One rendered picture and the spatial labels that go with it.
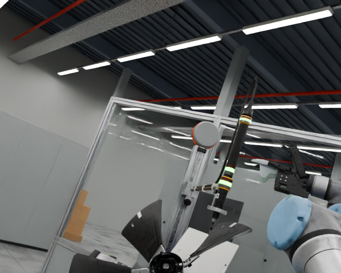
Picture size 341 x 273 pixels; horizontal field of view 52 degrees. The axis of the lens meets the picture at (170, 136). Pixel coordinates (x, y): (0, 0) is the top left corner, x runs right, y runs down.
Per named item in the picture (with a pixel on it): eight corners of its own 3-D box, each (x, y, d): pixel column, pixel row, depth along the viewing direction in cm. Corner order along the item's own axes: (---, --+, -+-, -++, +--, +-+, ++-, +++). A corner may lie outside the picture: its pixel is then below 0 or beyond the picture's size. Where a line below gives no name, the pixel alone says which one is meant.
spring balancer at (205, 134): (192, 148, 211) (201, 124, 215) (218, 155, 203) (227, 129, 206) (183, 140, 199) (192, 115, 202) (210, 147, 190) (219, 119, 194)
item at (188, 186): (179, 195, 190) (184, 180, 192) (191, 200, 191) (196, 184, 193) (183, 195, 180) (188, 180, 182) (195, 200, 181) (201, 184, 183)
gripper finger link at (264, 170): (250, 172, 117) (275, 181, 117) (255, 156, 119) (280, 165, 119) (247, 173, 120) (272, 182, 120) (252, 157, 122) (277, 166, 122)
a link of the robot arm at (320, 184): (329, 175, 114) (326, 180, 121) (315, 171, 115) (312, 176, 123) (324, 197, 112) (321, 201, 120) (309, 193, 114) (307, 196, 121)
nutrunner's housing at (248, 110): (208, 216, 125) (244, 101, 134) (217, 220, 125) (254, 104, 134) (210, 216, 121) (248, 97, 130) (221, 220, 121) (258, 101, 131)
